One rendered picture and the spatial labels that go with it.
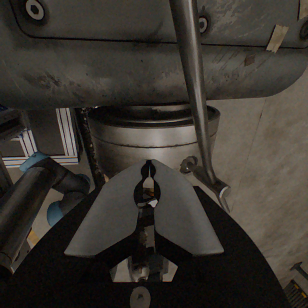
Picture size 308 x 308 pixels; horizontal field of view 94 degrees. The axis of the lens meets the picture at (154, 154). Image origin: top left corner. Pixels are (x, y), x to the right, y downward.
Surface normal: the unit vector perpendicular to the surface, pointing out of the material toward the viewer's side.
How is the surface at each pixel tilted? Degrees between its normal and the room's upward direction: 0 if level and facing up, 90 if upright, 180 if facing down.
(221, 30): 0
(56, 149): 0
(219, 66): 11
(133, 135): 26
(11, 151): 0
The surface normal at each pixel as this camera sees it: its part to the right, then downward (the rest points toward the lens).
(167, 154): 0.14, 0.47
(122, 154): -0.36, 0.44
